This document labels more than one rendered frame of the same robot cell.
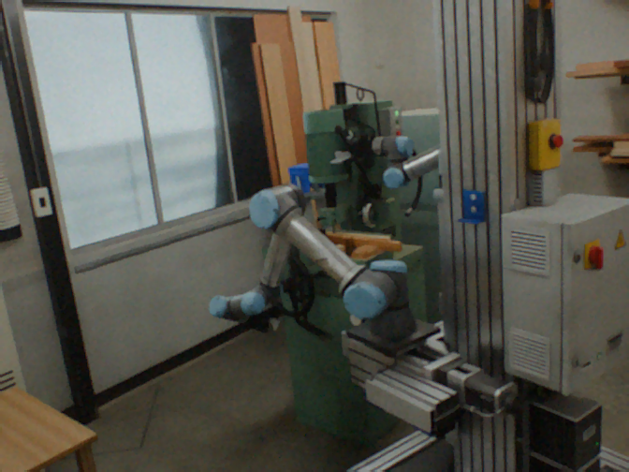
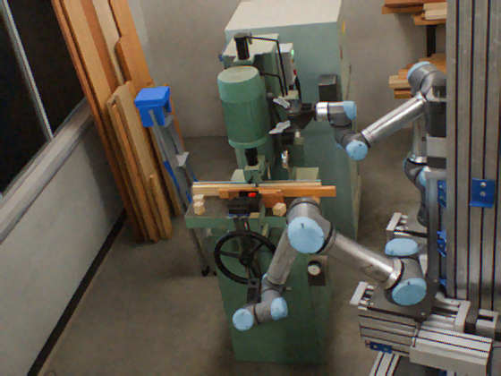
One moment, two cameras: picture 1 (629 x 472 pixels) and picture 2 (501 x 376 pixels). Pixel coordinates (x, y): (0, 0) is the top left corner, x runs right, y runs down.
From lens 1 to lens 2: 1.48 m
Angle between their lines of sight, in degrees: 28
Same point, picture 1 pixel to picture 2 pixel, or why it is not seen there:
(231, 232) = (63, 176)
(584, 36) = not seen: outside the picture
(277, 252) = (290, 255)
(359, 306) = (409, 297)
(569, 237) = not seen: outside the picture
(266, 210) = (312, 238)
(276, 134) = (82, 50)
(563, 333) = not seen: outside the picture
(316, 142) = (242, 111)
